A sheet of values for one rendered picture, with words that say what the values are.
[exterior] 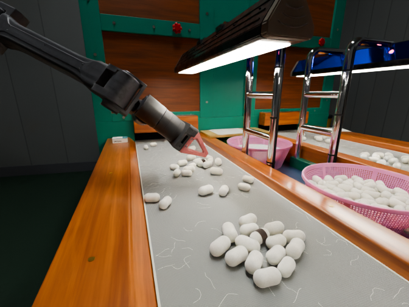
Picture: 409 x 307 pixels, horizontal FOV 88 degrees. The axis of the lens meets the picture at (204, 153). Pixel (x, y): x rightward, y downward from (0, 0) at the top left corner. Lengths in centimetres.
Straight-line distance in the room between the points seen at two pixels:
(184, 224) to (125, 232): 10
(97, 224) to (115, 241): 6
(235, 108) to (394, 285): 99
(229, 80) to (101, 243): 99
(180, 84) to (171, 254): 87
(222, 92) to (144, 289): 100
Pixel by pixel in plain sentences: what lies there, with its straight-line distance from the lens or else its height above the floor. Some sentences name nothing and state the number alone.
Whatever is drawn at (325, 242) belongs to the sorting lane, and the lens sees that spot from 41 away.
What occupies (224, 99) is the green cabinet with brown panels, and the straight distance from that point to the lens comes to 116.
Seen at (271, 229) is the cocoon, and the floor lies 76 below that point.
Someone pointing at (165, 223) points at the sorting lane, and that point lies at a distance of 41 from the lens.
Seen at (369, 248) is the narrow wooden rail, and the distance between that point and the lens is 41.
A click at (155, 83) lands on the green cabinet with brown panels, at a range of 107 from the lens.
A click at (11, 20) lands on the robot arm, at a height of 113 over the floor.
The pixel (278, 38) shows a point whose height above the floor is 104.
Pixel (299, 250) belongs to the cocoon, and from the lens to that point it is 35.
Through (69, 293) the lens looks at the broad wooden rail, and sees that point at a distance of 30.
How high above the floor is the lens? 97
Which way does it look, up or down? 16 degrees down
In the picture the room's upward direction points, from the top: straight up
